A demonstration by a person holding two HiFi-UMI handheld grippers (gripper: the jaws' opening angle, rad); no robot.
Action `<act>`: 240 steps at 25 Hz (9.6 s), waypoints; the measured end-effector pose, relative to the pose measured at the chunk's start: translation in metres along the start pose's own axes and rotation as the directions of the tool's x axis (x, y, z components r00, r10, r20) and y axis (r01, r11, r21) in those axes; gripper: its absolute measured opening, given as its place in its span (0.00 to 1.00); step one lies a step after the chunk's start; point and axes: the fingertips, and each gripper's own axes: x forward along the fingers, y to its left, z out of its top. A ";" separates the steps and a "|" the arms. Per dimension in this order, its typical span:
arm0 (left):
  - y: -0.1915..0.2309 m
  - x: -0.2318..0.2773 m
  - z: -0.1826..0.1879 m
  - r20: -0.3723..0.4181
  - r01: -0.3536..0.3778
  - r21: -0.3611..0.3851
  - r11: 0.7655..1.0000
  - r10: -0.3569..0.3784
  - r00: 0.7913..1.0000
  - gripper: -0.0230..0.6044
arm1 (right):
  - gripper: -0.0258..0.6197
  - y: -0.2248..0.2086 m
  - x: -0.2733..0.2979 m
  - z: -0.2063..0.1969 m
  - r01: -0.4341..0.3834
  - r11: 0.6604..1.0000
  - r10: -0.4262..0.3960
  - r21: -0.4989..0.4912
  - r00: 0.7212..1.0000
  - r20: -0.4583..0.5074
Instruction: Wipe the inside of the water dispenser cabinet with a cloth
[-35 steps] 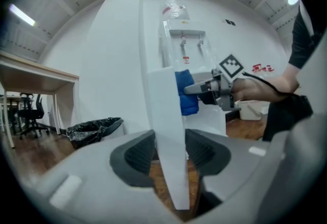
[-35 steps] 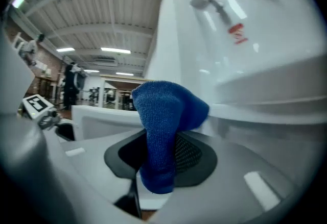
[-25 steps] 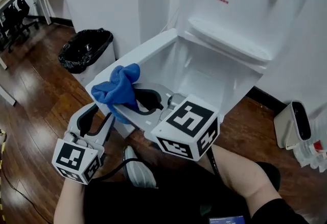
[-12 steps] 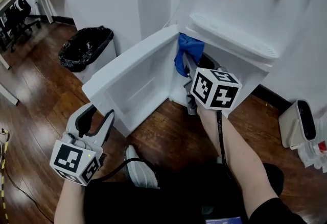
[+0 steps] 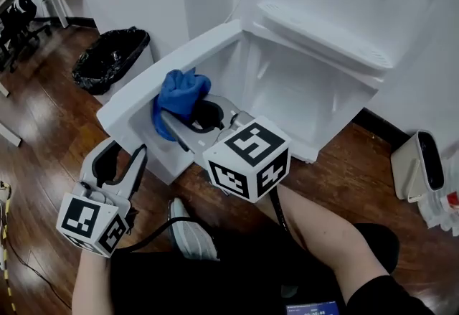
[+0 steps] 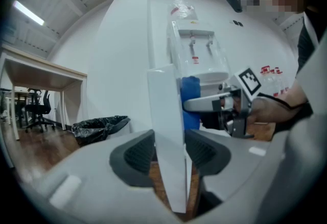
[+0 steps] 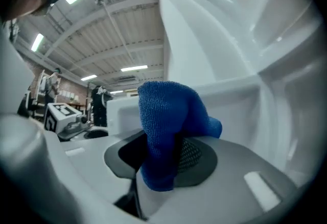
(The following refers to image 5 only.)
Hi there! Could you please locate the person's right forearm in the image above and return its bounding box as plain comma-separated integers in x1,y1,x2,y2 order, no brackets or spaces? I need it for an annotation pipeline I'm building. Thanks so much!
257,184,390,304

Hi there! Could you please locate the thin black floor cable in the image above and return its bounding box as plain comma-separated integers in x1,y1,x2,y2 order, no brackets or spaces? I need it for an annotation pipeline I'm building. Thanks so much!
6,241,72,311

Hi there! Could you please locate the black office chair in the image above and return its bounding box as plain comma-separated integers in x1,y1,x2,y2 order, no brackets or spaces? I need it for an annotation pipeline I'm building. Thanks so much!
0,0,53,72

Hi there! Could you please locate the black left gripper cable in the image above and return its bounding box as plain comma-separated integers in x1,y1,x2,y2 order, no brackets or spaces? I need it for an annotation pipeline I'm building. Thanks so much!
114,216,216,254

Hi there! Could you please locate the person's black clothing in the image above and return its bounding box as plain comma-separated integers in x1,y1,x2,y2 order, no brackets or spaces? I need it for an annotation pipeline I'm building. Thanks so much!
107,222,437,315

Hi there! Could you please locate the person's left forearm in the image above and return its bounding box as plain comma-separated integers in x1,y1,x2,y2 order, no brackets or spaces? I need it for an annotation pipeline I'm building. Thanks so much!
71,248,115,315

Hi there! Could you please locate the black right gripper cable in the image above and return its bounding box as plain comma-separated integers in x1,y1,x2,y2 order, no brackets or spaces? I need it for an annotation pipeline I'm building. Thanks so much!
270,189,291,234

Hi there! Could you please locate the black device with screen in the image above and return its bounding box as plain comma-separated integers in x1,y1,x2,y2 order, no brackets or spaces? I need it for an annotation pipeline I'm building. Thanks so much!
285,301,340,315

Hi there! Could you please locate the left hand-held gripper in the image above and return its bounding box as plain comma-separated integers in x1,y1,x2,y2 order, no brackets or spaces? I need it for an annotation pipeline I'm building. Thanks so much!
56,137,149,259

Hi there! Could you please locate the white metal desk frame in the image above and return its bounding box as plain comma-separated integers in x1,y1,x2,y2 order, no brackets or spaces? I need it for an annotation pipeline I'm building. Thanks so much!
0,82,23,148

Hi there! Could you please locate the white water dispenser cabinet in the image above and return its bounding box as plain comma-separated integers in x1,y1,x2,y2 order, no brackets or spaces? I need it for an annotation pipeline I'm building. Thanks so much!
238,0,453,164

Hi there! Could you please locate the white panel piece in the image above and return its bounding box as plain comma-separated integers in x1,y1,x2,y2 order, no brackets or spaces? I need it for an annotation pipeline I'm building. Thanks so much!
95,19,245,185

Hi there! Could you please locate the white bin with black bag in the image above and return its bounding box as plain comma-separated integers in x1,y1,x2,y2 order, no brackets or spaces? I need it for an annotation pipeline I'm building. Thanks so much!
71,26,155,105

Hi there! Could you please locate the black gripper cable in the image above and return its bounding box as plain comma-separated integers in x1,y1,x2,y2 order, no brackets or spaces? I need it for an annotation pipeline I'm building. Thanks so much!
114,216,216,254
270,189,291,234

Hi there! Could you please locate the blue cloth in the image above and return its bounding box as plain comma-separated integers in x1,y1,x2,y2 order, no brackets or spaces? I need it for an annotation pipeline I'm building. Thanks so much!
152,68,212,142

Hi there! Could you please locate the clear water bottle red label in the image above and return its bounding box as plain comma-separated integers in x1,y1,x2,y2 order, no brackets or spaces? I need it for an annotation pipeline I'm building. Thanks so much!
417,155,459,238

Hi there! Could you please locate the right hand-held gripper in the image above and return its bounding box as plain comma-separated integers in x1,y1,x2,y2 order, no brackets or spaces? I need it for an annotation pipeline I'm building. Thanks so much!
159,93,292,204

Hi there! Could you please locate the grey shoe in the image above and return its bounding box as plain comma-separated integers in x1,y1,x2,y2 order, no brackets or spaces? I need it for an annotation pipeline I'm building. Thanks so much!
167,197,219,261

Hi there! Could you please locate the yellow black striped cable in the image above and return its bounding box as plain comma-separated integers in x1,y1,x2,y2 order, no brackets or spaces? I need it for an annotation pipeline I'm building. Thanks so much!
0,180,17,315

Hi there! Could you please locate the beige small bin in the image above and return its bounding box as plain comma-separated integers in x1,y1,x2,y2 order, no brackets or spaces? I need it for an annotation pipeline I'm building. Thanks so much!
389,130,445,203

